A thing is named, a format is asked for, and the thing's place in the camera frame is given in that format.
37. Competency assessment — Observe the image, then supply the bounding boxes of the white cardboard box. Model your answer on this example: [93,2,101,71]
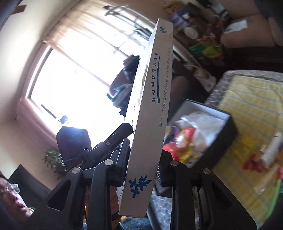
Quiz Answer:
[119,19,173,218]

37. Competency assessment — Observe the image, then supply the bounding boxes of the white pill bottle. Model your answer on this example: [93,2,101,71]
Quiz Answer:
[261,132,282,168]

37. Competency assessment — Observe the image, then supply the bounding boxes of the potted green plant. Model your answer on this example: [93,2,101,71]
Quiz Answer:
[43,150,67,180]

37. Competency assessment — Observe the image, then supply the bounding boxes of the person's head with glasses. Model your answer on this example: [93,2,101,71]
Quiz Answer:
[0,173,32,223]

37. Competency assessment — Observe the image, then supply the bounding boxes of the black storage box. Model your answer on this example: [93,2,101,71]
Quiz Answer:
[163,99,237,171]

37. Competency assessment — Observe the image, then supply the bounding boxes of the grey patterned blanket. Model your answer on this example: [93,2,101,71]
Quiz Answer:
[205,70,282,108]

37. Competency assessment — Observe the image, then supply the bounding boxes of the yellow plaid cloth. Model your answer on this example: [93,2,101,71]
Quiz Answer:
[210,75,283,228]

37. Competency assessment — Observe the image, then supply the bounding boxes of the brown fabric sofa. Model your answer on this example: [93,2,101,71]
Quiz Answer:
[220,1,282,48]

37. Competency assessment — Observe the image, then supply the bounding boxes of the papers on sofa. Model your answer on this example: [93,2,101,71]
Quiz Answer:
[224,19,248,34]

